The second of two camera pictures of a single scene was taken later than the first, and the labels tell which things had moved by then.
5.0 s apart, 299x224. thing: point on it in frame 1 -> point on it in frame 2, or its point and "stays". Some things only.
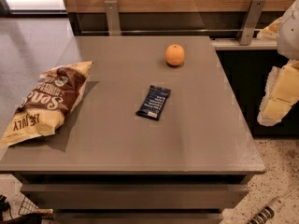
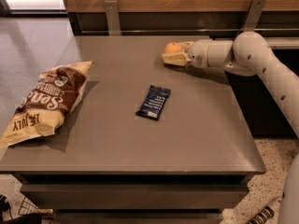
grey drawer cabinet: [161, 135] stays
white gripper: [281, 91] -> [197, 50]
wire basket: [27, 206] stays
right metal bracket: [255, 13] stays
